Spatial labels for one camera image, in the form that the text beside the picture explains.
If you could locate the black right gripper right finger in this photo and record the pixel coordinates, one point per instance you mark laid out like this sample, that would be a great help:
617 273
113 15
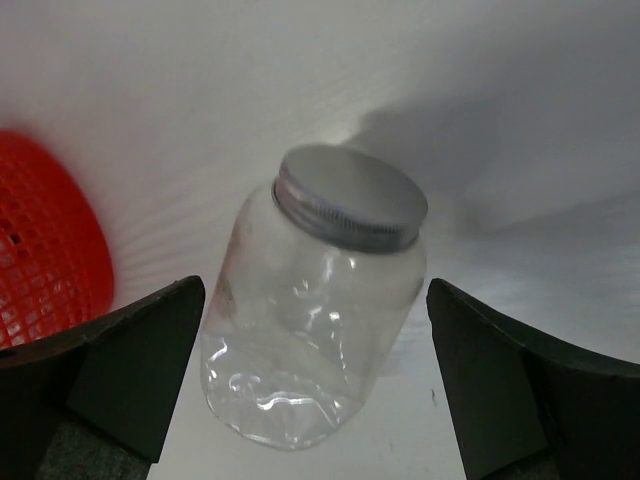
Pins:
515 392

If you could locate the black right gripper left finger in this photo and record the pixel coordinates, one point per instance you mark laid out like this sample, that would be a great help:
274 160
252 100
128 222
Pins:
96 401

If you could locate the red mesh plastic bin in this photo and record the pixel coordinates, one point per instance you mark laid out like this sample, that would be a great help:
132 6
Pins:
56 269

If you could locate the clear wide-mouth plastic jar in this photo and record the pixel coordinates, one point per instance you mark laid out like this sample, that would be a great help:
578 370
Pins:
322 268

